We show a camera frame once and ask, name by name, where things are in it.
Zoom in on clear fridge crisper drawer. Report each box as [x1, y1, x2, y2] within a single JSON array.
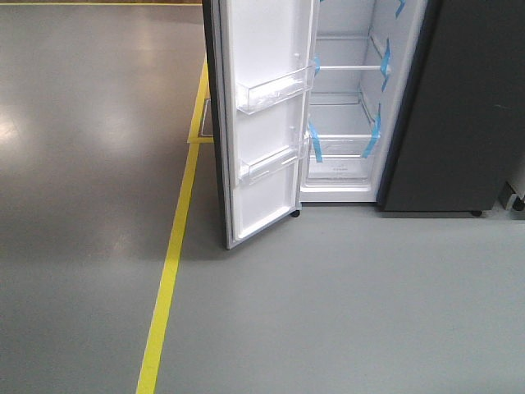
[[307, 136, 374, 183]]

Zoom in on white glass fridge shelf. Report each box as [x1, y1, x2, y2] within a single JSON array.
[[313, 35, 388, 73]]

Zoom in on dark grey fridge body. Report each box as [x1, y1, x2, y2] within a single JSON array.
[[289, 0, 525, 219]]

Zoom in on white cabinet beside fridge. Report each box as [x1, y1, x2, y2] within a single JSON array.
[[498, 182, 524, 212]]

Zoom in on clear lower door bin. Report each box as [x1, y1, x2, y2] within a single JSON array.
[[238, 138, 309, 185]]

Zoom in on clear door bin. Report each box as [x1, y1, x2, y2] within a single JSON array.
[[235, 62, 317, 115], [238, 138, 309, 185]]

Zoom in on clear upper door bin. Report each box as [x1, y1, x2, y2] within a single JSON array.
[[235, 62, 317, 115]]

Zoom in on blue tape strip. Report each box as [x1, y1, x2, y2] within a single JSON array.
[[380, 38, 391, 92]]

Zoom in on yellow floor tape line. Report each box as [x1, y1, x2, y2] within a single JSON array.
[[135, 0, 215, 394]]

